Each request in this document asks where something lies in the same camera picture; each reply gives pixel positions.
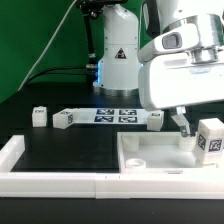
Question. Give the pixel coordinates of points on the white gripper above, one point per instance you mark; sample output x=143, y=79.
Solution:
x=172, y=81

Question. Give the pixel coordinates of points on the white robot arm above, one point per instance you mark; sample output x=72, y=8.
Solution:
x=194, y=27

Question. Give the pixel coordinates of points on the white marker plate with tags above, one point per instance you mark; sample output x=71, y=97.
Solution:
x=110, y=116

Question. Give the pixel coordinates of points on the white U-shaped obstacle fence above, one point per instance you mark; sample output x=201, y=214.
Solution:
x=198, y=184

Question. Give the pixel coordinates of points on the white square tabletop part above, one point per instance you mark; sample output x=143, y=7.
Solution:
x=148, y=153

